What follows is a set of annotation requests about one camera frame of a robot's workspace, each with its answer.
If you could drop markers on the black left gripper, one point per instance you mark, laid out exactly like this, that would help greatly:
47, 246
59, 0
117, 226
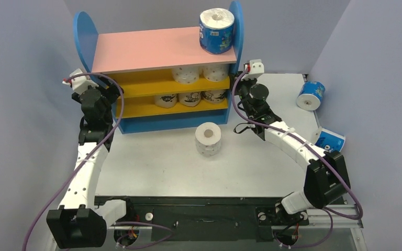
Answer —
112, 92

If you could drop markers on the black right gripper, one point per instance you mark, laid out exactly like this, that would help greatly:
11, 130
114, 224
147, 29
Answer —
241, 80

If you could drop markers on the brown cartoon paper roll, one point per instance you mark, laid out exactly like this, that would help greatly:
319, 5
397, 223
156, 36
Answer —
214, 96

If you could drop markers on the white floral paper roll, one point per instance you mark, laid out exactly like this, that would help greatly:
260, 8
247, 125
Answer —
186, 74
208, 139
215, 72

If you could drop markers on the blue pink yellow shelf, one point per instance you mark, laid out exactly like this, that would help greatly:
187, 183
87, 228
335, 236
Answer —
141, 63

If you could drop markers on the blue paper roll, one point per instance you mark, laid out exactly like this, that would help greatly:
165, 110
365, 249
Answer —
310, 96
216, 30
328, 140

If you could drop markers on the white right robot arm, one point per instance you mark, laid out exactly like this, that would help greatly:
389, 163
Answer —
326, 177

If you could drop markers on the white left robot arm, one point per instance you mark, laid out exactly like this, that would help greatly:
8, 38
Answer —
76, 223

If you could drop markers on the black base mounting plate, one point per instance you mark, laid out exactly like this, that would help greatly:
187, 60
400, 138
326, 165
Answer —
210, 218

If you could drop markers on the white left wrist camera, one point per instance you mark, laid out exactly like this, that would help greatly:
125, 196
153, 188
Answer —
80, 84

